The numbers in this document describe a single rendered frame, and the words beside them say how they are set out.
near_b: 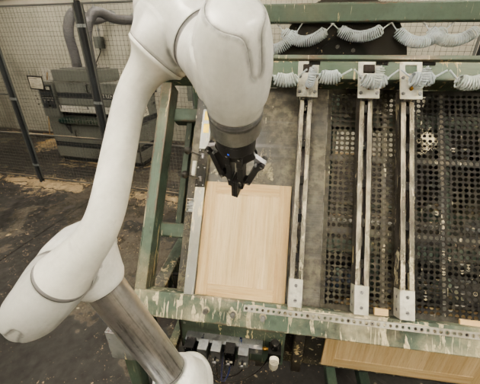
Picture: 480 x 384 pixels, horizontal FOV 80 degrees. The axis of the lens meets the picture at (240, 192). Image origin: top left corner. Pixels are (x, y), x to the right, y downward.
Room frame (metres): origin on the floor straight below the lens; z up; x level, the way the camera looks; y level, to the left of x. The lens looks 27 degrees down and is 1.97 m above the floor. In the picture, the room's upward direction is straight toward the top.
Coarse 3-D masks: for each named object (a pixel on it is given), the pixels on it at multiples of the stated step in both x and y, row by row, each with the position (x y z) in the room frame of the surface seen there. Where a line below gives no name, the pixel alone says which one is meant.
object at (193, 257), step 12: (204, 120) 1.52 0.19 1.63; (204, 144) 1.44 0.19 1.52; (204, 192) 1.30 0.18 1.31; (192, 216) 1.23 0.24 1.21; (192, 228) 1.19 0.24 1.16; (192, 240) 1.16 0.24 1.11; (192, 252) 1.12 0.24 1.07; (192, 264) 1.09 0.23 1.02; (192, 276) 1.06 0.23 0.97; (192, 288) 1.02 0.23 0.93
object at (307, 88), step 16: (304, 80) 1.50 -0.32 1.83; (304, 96) 1.46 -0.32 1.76; (304, 112) 1.47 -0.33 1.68; (304, 128) 1.43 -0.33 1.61; (304, 144) 1.36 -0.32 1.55; (304, 160) 1.32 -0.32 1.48; (304, 176) 1.26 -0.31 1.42; (304, 192) 1.21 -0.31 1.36; (304, 208) 1.17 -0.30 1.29; (304, 224) 1.12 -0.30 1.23; (304, 240) 1.08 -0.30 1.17; (288, 288) 0.99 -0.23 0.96; (288, 304) 0.92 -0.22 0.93
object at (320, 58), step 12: (276, 60) 1.42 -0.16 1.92; (288, 60) 1.41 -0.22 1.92; (300, 60) 1.41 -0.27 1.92; (312, 60) 1.40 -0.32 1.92; (324, 60) 1.39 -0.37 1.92; (336, 60) 1.38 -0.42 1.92; (348, 60) 1.37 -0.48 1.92; (360, 60) 1.37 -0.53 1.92; (372, 60) 1.36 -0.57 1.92; (384, 60) 1.35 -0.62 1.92; (396, 60) 1.34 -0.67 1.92; (408, 60) 1.34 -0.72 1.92; (420, 60) 1.33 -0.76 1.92; (432, 60) 1.32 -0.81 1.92; (444, 60) 1.31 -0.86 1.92; (456, 60) 1.31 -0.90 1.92; (468, 60) 1.30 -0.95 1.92; (324, 72) 1.39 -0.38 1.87; (336, 72) 1.38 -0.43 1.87; (420, 72) 1.34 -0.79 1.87; (432, 72) 1.33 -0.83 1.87; (444, 72) 1.34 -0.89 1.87; (288, 84) 1.41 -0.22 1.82; (360, 84) 1.40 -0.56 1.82; (372, 84) 1.35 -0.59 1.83; (384, 84) 1.34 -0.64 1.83; (408, 84) 1.36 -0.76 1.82; (432, 84) 1.34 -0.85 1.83; (468, 84) 1.29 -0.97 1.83
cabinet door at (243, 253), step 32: (224, 192) 1.30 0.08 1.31; (256, 192) 1.28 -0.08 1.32; (288, 192) 1.27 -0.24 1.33; (224, 224) 1.21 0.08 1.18; (256, 224) 1.19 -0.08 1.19; (288, 224) 1.17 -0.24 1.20; (224, 256) 1.12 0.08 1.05; (256, 256) 1.10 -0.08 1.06; (224, 288) 1.03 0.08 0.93; (256, 288) 1.01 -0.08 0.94
